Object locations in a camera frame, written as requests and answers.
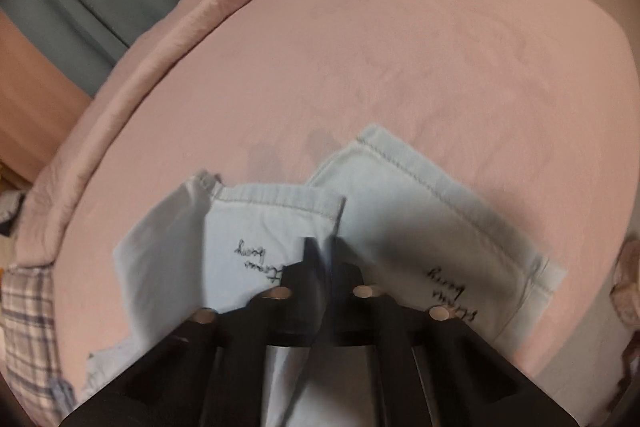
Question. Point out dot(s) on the pink folded blanket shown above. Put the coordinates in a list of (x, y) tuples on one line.
[(150, 57)]

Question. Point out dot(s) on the small blue denim cloth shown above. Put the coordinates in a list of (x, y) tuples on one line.
[(64, 393)]

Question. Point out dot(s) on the plaid pillow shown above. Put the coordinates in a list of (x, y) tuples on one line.
[(25, 307)]

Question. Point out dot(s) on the bed with pink sheet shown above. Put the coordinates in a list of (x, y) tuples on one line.
[(375, 57)]

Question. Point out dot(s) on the pink curtain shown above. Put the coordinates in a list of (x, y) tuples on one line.
[(35, 107)]

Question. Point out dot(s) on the dark patterned cloth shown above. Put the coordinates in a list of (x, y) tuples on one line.
[(10, 212)]

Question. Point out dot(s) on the pink cloth bundle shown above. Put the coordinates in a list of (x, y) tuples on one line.
[(627, 292)]

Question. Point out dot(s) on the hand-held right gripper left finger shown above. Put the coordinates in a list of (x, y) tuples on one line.
[(311, 268)]

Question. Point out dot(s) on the light blue pants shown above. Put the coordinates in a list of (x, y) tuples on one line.
[(400, 207)]

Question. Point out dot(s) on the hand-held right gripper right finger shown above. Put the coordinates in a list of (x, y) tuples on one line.
[(345, 274)]

